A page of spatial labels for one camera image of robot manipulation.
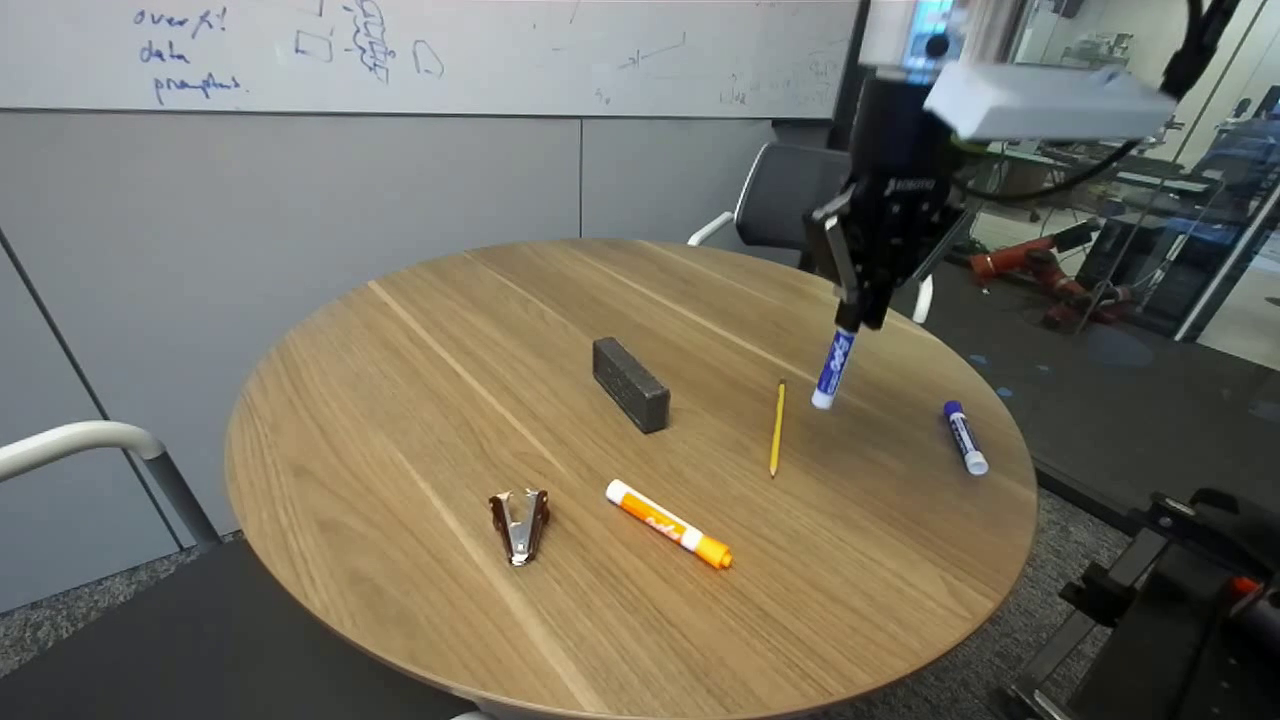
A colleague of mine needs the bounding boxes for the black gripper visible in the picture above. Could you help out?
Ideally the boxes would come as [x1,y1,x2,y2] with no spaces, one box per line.
[795,168,970,337]

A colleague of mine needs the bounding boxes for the blue white whiteboard marker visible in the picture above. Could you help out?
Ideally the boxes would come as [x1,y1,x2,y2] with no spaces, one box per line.
[941,395,998,483]
[807,321,862,415]

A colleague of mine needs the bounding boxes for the orange white marker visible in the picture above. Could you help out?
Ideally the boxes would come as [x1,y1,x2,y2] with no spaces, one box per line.
[599,474,739,574]

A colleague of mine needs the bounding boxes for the grey chair with metal arms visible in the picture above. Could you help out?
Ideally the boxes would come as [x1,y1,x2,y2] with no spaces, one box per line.
[683,136,941,332]

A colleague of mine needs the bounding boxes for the orange tool in background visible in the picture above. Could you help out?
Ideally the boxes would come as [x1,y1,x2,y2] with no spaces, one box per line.
[970,234,1102,332]

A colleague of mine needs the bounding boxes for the yellow orange pencil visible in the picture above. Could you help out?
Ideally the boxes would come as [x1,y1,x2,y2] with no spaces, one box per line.
[765,378,791,479]

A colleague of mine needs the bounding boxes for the black rectangular block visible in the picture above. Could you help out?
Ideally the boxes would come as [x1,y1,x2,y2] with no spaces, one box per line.
[590,332,678,436]

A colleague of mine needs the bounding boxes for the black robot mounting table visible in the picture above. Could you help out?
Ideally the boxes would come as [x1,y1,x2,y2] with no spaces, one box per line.
[917,256,1280,537]

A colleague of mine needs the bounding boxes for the metal staple remover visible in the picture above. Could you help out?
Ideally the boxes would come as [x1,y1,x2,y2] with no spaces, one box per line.
[486,483,558,570]

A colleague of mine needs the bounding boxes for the black equipment stand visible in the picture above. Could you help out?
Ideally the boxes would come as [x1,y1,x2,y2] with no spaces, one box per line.
[1009,483,1280,720]

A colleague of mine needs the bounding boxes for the black chair with grey armrest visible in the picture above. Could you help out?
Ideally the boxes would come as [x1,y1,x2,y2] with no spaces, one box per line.
[0,415,486,720]

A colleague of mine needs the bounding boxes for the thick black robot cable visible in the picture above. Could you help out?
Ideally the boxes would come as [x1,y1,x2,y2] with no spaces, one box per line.
[958,0,1252,205]

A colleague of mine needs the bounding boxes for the wall whiteboard with blue writing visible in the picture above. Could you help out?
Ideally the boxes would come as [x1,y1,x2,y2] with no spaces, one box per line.
[0,0,868,122]

